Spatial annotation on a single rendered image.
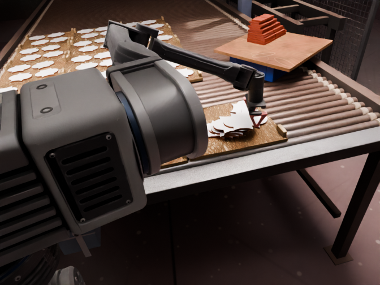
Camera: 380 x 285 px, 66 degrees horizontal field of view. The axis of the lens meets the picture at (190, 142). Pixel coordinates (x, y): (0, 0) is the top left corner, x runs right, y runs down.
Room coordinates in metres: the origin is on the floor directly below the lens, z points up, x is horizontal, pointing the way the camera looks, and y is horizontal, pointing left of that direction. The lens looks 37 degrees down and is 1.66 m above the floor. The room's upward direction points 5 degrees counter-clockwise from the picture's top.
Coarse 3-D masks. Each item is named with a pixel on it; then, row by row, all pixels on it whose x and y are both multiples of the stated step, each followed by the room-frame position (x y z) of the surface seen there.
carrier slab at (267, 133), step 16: (208, 112) 1.18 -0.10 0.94; (224, 112) 1.16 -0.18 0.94; (256, 128) 1.01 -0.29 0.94; (272, 128) 1.00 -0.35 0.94; (208, 144) 0.93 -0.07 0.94; (224, 144) 0.92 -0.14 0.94; (240, 144) 0.91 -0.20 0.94; (256, 144) 0.90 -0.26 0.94; (272, 144) 0.91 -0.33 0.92; (192, 160) 0.85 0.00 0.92
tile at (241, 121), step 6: (234, 114) 1.04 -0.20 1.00; (240, 114) 1.04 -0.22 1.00; (246, 114) 1.03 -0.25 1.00; (228, 120) 1.00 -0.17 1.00; (234, 120) 0.99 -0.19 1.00; (240, 120) 0.99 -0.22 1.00; (246, 120) 0.99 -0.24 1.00; (258, 120) 0.98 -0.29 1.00; (228, 126) 0.96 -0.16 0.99; (234, 126) 0.95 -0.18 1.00; (240, 126) 0.95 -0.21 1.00; (246, 126) 0.95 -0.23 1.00; (252, 126) 0.95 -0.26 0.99
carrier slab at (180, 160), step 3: (174, 159) 0.85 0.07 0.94; (177, 159) 0.85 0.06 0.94; (180, 159) 0.85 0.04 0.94; (183, 159) 0.85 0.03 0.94; (186, 159) 0.85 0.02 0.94; (168, 162) 0.84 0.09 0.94; (171, 162) 0.84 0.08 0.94; (174, 162) 0.84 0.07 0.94; (177, 162) 0.84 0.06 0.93; (180, 162) 0.84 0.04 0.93; (183, 162) 0.84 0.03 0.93; (186, 162) 0.84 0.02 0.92; (162, 165) 0.83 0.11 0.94; (165, 165) 0.83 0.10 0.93; (168, 165) 0.83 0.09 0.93; (171, 165) 0.83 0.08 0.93; (174, 165) 0.83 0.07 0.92; (162, 168) 0.82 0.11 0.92
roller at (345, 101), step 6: (330, 102) 1.19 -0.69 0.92; (336, 102) 1.18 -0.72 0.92; (342, 102) 1.18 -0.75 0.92; (348, 102) 1.18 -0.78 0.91; (300, 108) 1.16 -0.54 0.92; (306, 108) 1.16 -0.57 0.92; (312, 108) 1.16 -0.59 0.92; (318, 108) 1.16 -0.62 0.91; (324, 108) 1.16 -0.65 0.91; (270, 114) 1.13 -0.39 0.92; (276, 114) 1.13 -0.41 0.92; (282, 114) 1.13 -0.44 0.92; (288, 114) 1.13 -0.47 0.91; (294, 114) 1.13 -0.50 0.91
